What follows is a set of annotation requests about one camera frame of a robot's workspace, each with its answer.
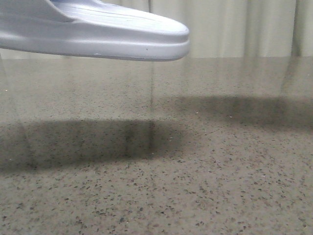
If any light blue slipper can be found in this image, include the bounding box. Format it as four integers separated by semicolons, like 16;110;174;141
0;0;190;61

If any white pleated curtain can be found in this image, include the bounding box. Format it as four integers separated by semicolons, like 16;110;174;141
0;0;313;60

